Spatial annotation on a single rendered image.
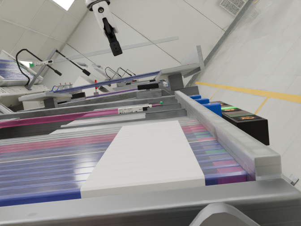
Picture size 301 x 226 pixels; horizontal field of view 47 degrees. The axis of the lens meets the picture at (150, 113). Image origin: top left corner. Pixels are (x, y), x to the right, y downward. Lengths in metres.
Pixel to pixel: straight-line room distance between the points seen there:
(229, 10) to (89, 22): 3.27
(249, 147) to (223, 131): 0.05
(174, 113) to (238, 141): 0.31
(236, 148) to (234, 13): 8.36
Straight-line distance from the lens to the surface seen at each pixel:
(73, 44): 8.48
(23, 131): 0.88
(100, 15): 1.15
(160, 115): 0.50
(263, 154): 0.16
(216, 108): 0.50
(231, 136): 0.20
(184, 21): 8.34
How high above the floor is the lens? 0.79
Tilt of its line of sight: 3 degrees down
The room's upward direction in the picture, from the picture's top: 54 degrees counter-clockwise
